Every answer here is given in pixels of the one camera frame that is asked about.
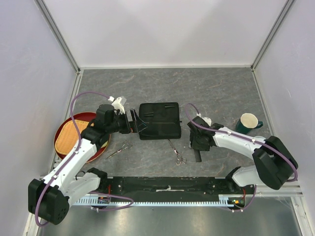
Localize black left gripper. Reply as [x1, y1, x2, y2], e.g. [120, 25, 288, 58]
[106, 109, 147, 134]

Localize black straight comb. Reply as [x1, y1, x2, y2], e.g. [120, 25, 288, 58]
[194, 149, 202, 163]

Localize black zippered tool case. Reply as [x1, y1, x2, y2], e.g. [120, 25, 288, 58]
[139, 102, 182, 140]

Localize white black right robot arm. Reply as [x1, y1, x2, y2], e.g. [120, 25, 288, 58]
[188, 116, 298, 194]

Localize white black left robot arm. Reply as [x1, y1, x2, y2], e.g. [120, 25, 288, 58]
[28, 104, 147, 227]

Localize silver scissors left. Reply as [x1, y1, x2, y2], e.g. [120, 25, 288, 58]
[106, 140, 134, 159]

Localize silver scissors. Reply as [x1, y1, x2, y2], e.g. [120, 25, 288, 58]
[106, 140, 134, 159]
[168, 140, 187, 166]

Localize silver scissors centre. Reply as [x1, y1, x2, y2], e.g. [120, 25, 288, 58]
[168, 140, 187, 166]

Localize dark green mug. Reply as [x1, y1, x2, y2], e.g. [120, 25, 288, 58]
[235, 113, 263, 135]

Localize round red tray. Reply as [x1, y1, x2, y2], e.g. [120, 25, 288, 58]
[54, 112, 96, 160]

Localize clear plastic cup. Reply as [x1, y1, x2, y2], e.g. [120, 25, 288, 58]
[254, 136, 266, 140]

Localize woven bamboo mat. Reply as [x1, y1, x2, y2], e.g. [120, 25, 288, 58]
[55, 119, 94, 155]

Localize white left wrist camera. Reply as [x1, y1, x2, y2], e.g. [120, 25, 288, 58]
[108, 96, 126, 114]

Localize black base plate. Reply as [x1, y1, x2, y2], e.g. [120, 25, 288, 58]
[97, 177, 254, 201]

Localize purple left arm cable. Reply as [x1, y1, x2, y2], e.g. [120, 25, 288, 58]
[35, 91, 113, 227]

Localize slotted cable duct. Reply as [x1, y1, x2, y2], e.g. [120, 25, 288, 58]
[74, 194, 245, 208]

